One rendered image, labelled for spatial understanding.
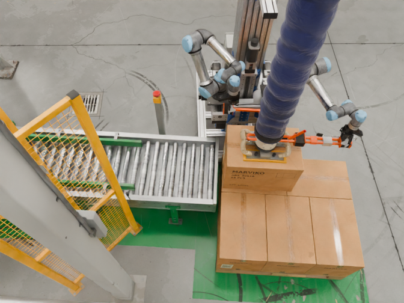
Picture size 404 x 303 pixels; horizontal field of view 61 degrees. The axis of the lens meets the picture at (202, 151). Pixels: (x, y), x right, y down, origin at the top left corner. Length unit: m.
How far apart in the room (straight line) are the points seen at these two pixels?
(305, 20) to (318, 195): 1.92
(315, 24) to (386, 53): 3.93
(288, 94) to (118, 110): 2.71
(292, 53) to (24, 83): 3.85
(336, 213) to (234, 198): 0.91
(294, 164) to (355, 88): 2.43
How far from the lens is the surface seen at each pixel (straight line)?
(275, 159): 2.72
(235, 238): 3.01
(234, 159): 2.69
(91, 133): 2.03
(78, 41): 5.38
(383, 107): 4.96
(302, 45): 1.86
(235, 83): 2.52
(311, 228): 3.18
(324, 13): 1.78
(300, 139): 2.73
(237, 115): 3.26
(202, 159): 3.28
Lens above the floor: 3.41
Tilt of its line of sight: 59 degrees down
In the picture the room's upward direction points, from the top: 2 degrees clockwise
